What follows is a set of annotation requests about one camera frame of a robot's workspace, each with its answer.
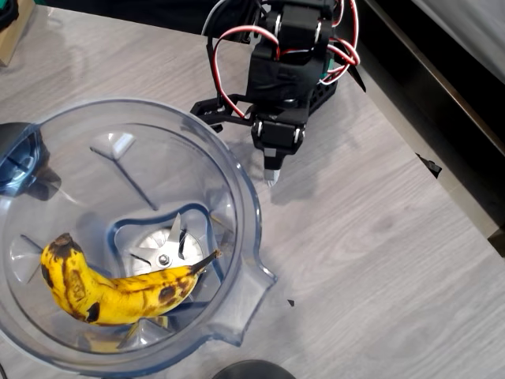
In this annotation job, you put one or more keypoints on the black round lid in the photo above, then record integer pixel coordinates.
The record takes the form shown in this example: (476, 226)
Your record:
(252, 370)

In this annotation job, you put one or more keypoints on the tiny black fragment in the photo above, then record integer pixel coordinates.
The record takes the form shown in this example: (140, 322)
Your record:
(291, 303)

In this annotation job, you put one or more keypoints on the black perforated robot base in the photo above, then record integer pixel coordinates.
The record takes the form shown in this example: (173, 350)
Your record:
(325, 92)

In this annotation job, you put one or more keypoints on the small black table clamp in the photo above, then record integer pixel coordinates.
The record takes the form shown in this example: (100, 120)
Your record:
(430, 165)

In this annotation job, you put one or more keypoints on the clear plastic blender jar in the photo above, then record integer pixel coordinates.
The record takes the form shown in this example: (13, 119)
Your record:
(79, 177)

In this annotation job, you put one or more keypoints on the black wrist camera board mount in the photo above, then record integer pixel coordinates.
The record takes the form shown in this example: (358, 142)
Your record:
(213, 108)

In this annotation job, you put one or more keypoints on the steel blender blade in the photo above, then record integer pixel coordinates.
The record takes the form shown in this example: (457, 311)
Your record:
(173, 248)

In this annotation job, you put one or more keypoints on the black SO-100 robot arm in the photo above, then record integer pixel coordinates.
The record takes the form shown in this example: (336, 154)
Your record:
(292, 47)

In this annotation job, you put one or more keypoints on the black object beside cardboard box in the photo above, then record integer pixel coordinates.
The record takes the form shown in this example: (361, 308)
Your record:
(8, 12)

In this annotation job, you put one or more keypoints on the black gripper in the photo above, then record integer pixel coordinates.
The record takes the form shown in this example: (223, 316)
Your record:
(278, 135)

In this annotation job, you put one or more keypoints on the ripe yellow spotted banana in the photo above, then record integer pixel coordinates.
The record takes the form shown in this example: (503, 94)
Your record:
(118, 294)

